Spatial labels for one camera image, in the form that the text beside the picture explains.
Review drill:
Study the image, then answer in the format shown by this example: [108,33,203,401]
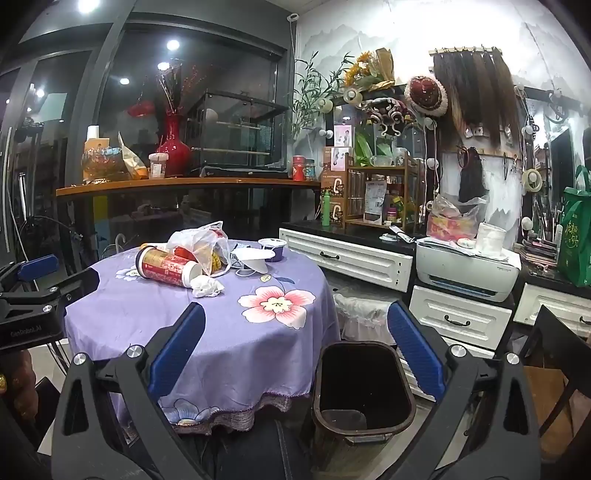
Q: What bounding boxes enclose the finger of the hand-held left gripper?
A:
[0,255,60,292]
[0,267,101,315]

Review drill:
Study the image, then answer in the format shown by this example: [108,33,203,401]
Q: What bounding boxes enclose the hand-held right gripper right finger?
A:
[387,300,542,480]

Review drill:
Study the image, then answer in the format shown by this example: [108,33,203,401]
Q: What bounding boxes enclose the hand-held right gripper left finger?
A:
[50,301,215,480]

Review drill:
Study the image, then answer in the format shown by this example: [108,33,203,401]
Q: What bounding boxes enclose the black trash bin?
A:
[311,340,417,462]

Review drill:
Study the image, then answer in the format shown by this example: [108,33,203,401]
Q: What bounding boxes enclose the person's left hand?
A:
[0,350,38,423]

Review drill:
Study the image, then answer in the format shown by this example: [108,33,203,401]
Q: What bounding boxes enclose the purple floral tablecloth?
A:
[64,239,341,435]

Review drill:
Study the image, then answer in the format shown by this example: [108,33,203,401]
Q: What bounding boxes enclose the white lace covered basket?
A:
[333,293,393,344]

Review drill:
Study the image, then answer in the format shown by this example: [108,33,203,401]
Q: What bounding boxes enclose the crumpled white tissue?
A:
[190,275,225,298]

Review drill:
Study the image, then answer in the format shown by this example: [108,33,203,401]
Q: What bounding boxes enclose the red cylindrical snack can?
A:
[135,246,204,288]

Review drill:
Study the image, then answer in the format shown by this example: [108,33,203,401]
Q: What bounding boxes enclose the white printer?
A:
[416,240,522,303]

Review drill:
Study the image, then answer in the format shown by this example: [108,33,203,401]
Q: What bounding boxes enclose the white plastic bag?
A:
[166,222,232,278]

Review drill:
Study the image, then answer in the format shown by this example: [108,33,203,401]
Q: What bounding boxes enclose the white face mask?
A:
[229,244,271,278]

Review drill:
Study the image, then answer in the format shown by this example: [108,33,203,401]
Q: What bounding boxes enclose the orange gift box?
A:
[83,137,112,183]

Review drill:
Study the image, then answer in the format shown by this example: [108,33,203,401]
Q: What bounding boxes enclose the beige snack bag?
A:
[117,131,148,181]

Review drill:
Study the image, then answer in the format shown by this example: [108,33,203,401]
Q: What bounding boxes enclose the white toilet paper roll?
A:
[475,222,508,256]

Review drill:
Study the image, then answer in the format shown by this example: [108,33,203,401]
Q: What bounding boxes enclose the clear bag of red packets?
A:
[427,194,488,241]

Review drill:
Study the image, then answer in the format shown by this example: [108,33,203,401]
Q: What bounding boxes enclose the purple yogurt cup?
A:
[257,237,287,263]

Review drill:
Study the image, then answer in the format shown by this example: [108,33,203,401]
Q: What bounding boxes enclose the black metal chair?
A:
[510,305,591,462]

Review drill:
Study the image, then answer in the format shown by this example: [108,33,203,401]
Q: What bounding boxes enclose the wooden counter shelf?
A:
[55,178,324,199]

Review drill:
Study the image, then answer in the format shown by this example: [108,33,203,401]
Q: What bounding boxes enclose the red vase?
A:
[157,113,191,178]

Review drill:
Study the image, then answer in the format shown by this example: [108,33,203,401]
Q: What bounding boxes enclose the black wig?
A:
[458,148,488,204]

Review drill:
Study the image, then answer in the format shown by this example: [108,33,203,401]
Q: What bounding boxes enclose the brown product boxes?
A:
[321,147,354,220]

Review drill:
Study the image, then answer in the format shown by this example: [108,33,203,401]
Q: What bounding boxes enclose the wooden desk rack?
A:
[344,154,423,229]

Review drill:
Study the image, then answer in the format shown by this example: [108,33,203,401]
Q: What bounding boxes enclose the green tote bag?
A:
[556,165,591,287]

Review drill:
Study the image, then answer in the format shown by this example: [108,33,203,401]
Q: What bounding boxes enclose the glass display case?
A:
[185,90,289,174]

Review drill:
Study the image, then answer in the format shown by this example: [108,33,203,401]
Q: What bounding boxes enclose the dried branches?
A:
[154,60,199,116]

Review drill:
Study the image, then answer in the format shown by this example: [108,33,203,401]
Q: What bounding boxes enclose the ornate dark headdress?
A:
[360,97,416,137]

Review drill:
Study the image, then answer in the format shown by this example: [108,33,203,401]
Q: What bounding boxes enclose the red hat with fur trim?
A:
[405,75,450,116]

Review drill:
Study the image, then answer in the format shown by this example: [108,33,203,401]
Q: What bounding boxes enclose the hanging hair extensions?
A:
[431,46,522,148]

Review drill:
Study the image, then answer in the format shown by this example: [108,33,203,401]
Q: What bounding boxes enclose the green bamboo branches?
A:
[291,51,352,139]

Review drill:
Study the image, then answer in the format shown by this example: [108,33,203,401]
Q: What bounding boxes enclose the sunflower bouquet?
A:
[344,48,398,90]

